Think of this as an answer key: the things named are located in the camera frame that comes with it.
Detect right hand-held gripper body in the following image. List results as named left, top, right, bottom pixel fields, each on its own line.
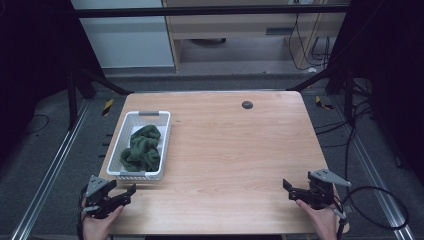
left=288, top=168, right=352, bottom=211

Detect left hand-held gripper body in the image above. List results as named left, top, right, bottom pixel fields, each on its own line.
left=81, top=175, right=132, bottom=220

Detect person's right hand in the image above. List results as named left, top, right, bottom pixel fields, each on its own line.
left=295, top=199, right=341, bottom=240

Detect person's left hand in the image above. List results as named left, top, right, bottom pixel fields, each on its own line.
left=81, top=205, right=126, bottom=240

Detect dark green cloth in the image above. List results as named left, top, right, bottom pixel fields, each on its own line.
left=119, top=124, right=163, bottom=173

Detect white plastic basket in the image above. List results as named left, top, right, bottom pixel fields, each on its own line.
left=105, top=110, right=172, bottom=182

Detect yellow black floor tape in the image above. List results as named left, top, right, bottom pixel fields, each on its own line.
left=314, top=95, right=334, bottom=111
left=101, top=98, right=115, bottom=117

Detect black metal stand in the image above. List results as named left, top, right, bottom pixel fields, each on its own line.
left=65, top=65, right=134, bottom=132
left=287, top=61, right=356, bottom=125

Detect black curtain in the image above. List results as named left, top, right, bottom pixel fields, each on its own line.
left=0, top=0, right=105, bottom=164
left=328, top=0, right=424, bottom=186

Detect white cabinet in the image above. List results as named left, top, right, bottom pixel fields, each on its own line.
left=69, top=0, right=175, bottom=70

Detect light wooden desk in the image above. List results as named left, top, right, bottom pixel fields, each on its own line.
left=161, top=0, right=351, bottom=73

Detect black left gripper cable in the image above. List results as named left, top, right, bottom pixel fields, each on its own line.
left=76, top=185, right=89, bottom=240

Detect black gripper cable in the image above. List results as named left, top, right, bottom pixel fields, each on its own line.
left=76, top=185, right=89, bottom=240
left=334, top=185, right=410, bottom=240

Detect aluminium floor rail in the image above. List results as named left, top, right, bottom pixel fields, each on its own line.
left=331, top=94, right=416, bottom=240
left=9, top=99, right=92, bottom=240

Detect black floor cables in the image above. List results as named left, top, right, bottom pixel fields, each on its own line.
left=314, top=78, right=374, bottom=188

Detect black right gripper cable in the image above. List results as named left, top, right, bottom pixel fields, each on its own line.
left=334, top=185, right=410, bottom=240

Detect thin black floor cable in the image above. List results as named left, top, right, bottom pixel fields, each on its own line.
left=19, top=114, right=51, bottom=137

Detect black hanging desk cables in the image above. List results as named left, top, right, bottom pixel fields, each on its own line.
left=287, top=12, right=334, bottom=72

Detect black horizontal frame bar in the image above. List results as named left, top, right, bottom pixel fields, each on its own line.
left=70, top=4, right=351, bottom=19

